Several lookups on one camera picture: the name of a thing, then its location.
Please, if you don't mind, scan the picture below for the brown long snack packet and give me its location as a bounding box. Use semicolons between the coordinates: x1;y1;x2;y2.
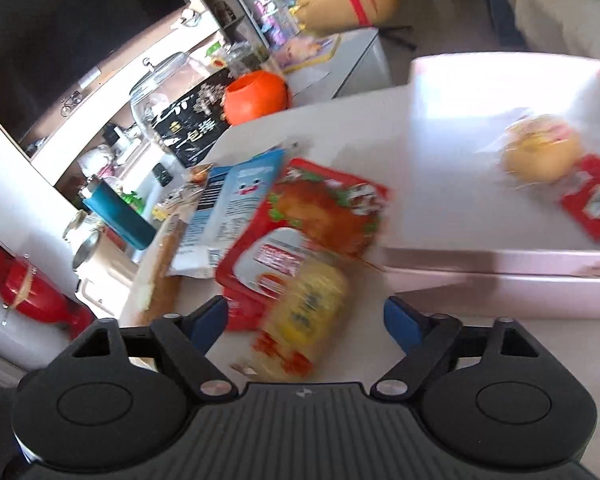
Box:
138;214;187;325

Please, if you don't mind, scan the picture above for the cream white kettle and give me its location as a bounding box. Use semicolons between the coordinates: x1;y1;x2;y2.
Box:
72;231;138;318

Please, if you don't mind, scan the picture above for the pink storage box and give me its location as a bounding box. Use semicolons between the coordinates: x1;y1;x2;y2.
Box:
380;52;600;318

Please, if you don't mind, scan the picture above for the yellow snack packet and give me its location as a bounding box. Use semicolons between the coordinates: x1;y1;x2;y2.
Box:
232;257;350;382

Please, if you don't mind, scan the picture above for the teal thermos bottle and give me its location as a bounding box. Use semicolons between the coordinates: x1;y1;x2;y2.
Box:
80;177;156;250

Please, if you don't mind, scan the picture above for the blue white snack bag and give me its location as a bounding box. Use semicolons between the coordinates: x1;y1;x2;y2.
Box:
170;148;285;280

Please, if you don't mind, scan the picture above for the large red snack bag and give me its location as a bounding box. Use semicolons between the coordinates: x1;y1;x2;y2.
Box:
215;158;391;332

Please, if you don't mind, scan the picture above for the red toy object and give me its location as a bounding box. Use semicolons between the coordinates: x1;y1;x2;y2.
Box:
0;245;96;339

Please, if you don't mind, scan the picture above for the black plum snack bag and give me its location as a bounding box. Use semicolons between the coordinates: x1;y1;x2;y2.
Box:
151;68;235;168

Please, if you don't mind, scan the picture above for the small red snack packet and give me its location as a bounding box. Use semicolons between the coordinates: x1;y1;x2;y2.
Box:
559;154;600;244

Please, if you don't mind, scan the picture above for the round bread snack packet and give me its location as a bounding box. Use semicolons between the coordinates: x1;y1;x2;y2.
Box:
501;115;584;184

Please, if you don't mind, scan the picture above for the glass jar with lid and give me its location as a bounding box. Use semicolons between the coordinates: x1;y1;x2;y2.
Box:
130;52;212;143

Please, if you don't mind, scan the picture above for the orange pumpkin bowl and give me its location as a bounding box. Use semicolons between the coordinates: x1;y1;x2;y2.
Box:
223;70;291;126

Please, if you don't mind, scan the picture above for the television screen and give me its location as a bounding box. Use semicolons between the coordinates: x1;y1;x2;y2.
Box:
0;0;185;141

